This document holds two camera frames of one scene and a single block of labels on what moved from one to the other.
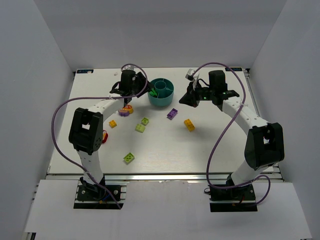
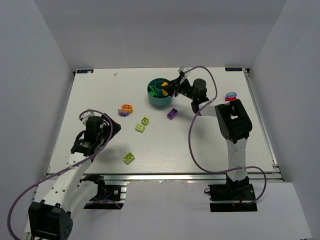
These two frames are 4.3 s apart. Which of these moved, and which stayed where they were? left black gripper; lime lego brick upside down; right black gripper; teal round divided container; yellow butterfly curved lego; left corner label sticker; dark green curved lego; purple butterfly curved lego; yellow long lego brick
Moved: left black gripper; right black gripper; yellow long lego brick
Stayed: yellow butterfly curved lego; teal round divided container; left corner label sticker; purple butterfly curved lego; lime lego brick upside down; dark green curved lego
